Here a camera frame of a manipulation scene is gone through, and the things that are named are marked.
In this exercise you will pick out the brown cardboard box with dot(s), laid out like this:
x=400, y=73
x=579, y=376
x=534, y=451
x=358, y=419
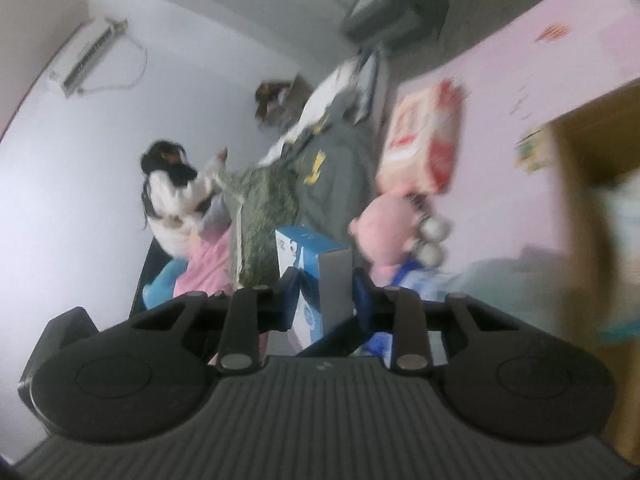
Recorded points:
x=590, y=150

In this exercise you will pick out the small green printed object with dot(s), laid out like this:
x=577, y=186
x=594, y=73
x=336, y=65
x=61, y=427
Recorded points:
x=532, y=152

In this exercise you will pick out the green floral pillow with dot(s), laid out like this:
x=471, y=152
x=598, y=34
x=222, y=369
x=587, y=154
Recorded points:
x=260, y=220

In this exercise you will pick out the blue and white plastic package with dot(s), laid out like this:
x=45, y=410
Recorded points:
x=420, y=272

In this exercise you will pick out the light grey cloth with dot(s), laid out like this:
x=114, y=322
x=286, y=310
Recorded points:
x=215, y=215

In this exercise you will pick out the pink bed sheet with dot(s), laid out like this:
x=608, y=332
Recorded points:
x=550, y=85

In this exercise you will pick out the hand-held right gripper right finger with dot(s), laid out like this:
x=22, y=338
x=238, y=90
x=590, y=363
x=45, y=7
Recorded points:
x=362, y=300

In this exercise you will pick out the dark grey object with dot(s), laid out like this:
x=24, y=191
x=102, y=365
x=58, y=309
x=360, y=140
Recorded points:
x=390, y=10

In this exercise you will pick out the red and white package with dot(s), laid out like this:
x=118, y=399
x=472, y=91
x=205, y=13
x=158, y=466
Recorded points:
x=420, y=145

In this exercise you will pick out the black and white plush toy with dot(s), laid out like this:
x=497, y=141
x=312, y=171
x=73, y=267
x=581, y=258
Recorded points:
x=170, y=195

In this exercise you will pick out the grey blanket with yellow print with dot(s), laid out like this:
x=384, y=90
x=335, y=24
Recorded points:
x=340, y=170

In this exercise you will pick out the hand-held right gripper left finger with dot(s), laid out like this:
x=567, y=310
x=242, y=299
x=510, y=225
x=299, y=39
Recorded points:
x=287, y=300

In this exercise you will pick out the pink quilt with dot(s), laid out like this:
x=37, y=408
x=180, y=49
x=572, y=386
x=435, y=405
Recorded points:
x=205, y=265

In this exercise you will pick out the pink plush toy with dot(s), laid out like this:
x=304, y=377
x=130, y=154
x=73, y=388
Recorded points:
x=385, y=230

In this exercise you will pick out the white quilt cover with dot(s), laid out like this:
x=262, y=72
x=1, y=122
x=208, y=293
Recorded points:
x=330, y=90

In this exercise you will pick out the blue and white box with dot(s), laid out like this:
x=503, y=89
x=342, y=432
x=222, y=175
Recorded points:
x=305, y=260

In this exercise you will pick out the blue soft object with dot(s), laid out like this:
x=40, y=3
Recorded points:
x=162, y=280

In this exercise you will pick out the brown object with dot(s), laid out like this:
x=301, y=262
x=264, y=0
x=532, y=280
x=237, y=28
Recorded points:
x=275, y=97

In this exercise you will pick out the white air conditioner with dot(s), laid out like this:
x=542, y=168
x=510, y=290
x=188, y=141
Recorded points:
x=85, y=57

